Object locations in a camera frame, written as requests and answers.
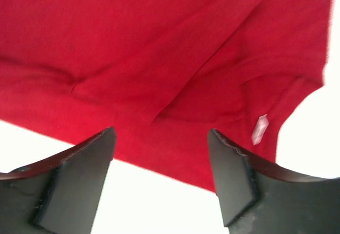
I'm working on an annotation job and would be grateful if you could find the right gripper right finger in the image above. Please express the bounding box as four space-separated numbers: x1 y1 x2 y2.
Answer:
208 129 339 234

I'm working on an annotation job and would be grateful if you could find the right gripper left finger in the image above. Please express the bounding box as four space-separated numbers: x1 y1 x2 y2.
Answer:
1 127 116 234

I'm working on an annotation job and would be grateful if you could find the red t shirt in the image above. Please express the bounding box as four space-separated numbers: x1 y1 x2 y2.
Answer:
1 0 332 190

